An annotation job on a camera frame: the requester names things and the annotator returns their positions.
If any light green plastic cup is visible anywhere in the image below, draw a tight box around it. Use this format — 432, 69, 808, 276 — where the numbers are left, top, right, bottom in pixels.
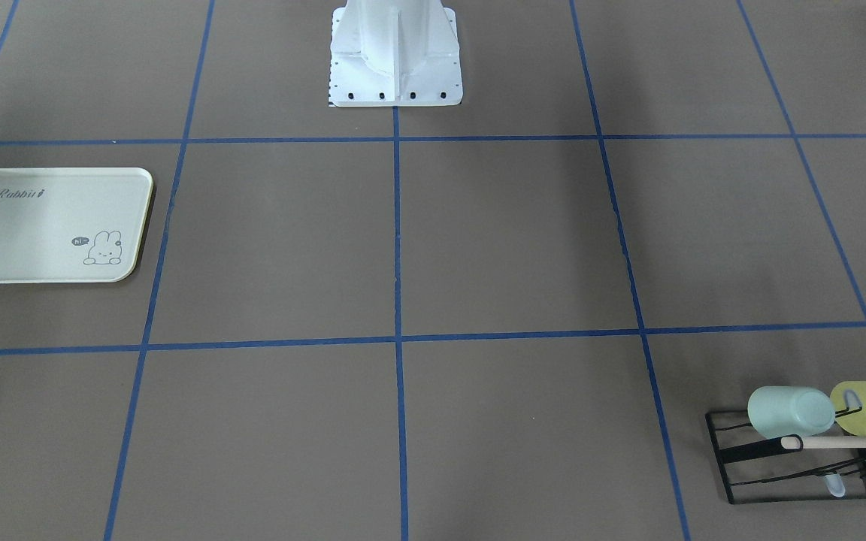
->
746, 386, 835, 439

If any cream rabbit print tray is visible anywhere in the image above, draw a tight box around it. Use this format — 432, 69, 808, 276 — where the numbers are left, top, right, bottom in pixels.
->
0, 168, 154, 284

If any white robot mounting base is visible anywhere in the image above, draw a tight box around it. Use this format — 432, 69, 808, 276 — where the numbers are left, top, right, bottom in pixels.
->
328, 1, 464, 107

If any black wire cup rack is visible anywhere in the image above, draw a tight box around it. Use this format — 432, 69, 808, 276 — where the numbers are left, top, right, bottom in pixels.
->
704, 403, 866, 506

